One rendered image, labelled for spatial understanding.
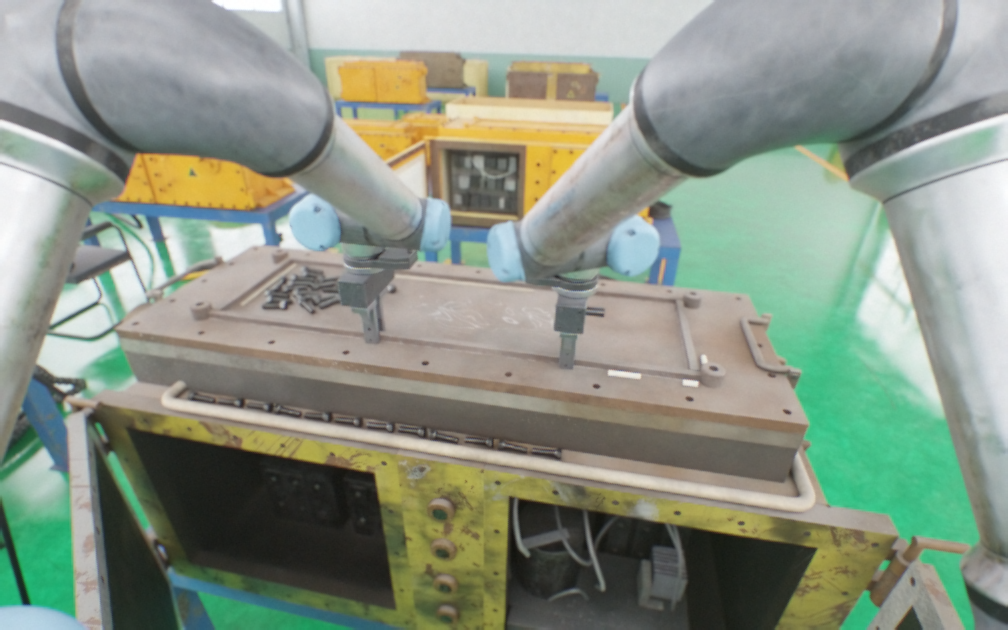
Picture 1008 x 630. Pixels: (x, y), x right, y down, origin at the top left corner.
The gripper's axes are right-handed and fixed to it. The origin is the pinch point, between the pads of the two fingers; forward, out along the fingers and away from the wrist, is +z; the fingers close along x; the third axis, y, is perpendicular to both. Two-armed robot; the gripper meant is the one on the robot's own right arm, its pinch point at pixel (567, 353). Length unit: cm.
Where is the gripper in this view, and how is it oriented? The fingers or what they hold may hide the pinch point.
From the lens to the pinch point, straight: 92.0
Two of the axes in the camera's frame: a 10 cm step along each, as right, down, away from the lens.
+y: 9.8, 1.1, -1.6
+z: -0.2, 8.7, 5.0
